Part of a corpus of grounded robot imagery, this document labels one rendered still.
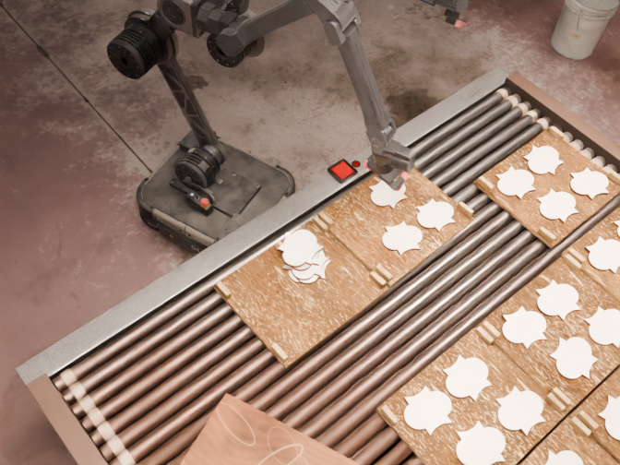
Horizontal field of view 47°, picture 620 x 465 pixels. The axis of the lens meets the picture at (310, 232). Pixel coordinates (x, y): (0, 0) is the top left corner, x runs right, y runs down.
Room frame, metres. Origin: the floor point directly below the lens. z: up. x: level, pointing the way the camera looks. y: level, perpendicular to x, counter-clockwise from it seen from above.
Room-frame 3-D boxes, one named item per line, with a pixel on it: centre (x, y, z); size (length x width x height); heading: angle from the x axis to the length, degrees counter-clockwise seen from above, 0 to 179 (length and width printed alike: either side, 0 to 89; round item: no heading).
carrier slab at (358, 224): (1.44, -0.28, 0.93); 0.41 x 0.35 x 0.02; 136
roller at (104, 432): (1.30, -0.16, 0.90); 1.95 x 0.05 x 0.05; 135
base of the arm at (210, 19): (1.71, 0.35, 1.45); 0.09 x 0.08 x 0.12; 154
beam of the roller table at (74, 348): (1.49, 0.03, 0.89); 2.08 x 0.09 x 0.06; 135
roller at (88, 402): (1.37, -0.09, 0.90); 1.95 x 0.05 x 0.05; 135
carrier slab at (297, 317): (1.13, 0.01, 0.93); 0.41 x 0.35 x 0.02; 135
